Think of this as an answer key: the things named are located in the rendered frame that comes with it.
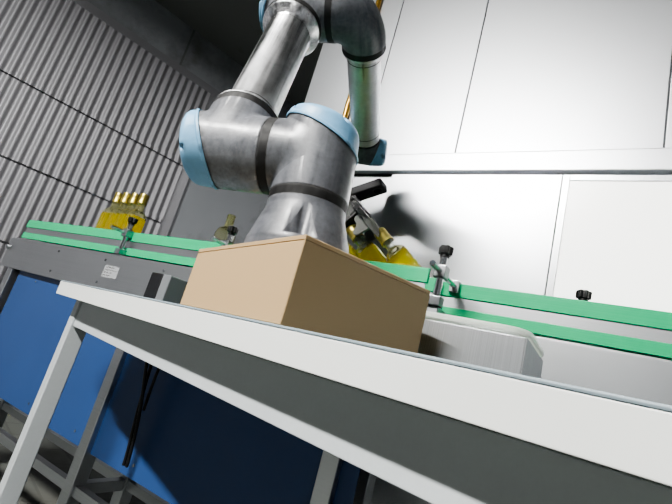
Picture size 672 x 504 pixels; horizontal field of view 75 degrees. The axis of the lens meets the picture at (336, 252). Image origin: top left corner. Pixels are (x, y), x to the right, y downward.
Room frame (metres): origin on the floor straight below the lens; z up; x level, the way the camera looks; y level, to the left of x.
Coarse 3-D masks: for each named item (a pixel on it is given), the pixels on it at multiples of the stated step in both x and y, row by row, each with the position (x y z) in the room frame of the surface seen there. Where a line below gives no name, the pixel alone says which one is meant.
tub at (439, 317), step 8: (432, 312) 0.66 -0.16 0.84; (432, 320) 0.67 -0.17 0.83; (440, 320) 0.66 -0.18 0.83; (448, 320) 0.65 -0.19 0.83; (456, 320) 0.64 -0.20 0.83; (464, 320) 0.63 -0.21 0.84; (472, 320) 0.63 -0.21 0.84; (480, 320) 0.62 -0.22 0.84; (480, 328) 0.63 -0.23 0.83; (488, 328) 0.62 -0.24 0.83; (496, 328) 0.61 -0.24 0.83; (504, 328) 0.60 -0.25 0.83; (512, 328) 0.60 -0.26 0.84; (520, 328) 0.60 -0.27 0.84; (520, 336) 0.60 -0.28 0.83; (528, 336) 0.60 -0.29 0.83; (536, 344) 0.65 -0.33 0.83
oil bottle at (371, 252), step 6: (360, 246) 1.10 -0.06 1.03; (366, 246) 1.09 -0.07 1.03; (372, 246) 1.08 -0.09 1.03; (360, 252) 1.10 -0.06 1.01; (366, 252) 1.09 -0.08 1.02; (372, 252) 1.08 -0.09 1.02; (378, 252) 1.07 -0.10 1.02; (360, 258) 1.09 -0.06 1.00; (366, 258) 1.08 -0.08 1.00; (372, 258) 1.08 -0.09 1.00; (378, 258) 1.07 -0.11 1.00; (384, 258) 1.06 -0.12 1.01
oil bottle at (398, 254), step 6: (396, 246) 1.05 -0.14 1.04; (402, 246) 1.04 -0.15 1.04; (390, 252) 1.06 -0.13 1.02; (396, 252) 1.05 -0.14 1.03; (402, 252) 1.04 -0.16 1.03; (408, 252) 1.03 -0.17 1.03; (390, 258) 1.05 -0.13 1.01; (396, 258) 1.04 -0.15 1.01; (402, 258) 1.03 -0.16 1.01; (408, 258) 1.03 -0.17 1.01; (414, 258) 1.03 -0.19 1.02; (402, 264) 1.03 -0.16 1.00; (408, 264) 1.02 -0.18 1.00; (414, 264) 1.02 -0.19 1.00
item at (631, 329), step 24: (480, 288) 0.91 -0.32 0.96; (456, 312) 0.93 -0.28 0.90; (480, 312) 0.91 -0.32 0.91; (504, 312) 0.88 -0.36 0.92; (528, 312) 0.86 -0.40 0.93; (552, 312) 0.84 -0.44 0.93; (576, 312) 0.81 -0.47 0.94; (600, 312) 0.79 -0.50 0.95; (624, 312) 0.77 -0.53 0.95; (648, 312) 0.75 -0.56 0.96; (552, 336) 0.83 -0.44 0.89; (576, 336) 0.81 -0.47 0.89; (600, 336) 0.79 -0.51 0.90; (624, 336) 0.77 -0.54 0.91; (648, 336) 0.75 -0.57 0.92
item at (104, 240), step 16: (32, 224) 1.81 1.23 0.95; (48, 224) 1.74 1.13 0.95; (64, 224) 1.68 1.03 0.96; (48, 240) 1.72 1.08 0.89; (64, 240) 1.65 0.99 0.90; (80, 240) 1.60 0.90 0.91; (96, 240) 1.55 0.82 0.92; (112, 240) 1.50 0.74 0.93; (128, 240) 1.44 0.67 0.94; (144, 240) 1.40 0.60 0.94; (160, 240) 1.36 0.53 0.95; (176, 240) 1.32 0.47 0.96; (192, 240) 1.28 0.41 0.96; (144, 256) 1.38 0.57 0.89; (160, 256) 1.34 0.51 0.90; (176, 256) 1.30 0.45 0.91; (192, 256) 1.27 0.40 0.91; (400, 272) 0.91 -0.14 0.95; (416, 272) 0.89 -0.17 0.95
